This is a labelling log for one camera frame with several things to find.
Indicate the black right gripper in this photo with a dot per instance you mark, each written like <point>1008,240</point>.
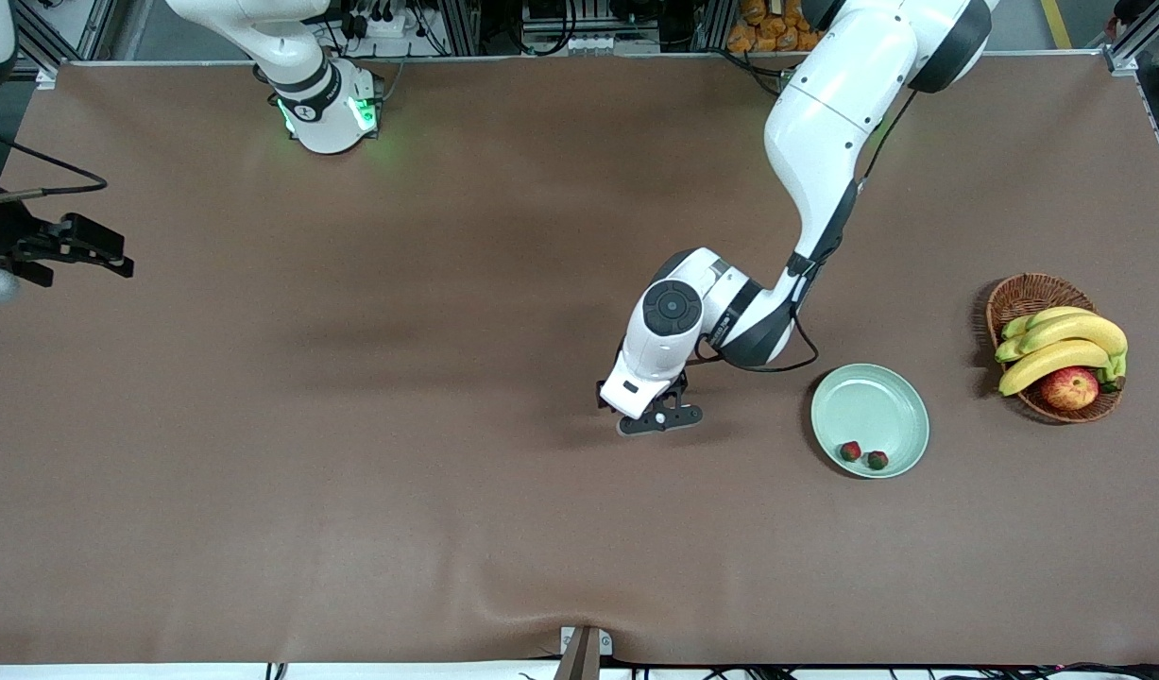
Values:
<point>1,234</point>

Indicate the red strawberry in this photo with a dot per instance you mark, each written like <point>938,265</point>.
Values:
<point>851,450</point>
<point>878,460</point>

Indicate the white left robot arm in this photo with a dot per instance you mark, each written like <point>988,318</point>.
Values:
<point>825,123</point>

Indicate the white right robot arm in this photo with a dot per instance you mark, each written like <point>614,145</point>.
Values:
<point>329,132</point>

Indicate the pale green round plate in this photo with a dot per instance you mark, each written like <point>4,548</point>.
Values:
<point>870,406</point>

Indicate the brown table mat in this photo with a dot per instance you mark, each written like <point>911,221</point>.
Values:
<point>447,472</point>

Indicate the white terminal block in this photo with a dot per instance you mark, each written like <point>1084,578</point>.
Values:
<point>598,44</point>

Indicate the brown wicker basket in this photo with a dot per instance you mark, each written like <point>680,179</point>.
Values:
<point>1023,297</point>

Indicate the pile of golden bread rolls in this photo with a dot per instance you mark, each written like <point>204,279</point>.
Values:
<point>758,38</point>

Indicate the yellow banana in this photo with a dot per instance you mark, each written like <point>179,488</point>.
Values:
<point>1080,331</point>
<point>1051,361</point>

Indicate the small green-tinged banana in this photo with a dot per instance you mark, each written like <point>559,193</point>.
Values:
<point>1047,315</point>

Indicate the red yellow apple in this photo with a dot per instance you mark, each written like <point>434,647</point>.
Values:
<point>1070,389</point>

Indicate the white power strip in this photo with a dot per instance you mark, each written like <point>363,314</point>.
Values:
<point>390,26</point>

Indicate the grey metal mounting bracket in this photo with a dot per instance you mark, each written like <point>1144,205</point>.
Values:
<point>605,644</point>

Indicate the dark camera mast post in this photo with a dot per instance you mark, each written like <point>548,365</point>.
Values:
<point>579,661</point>

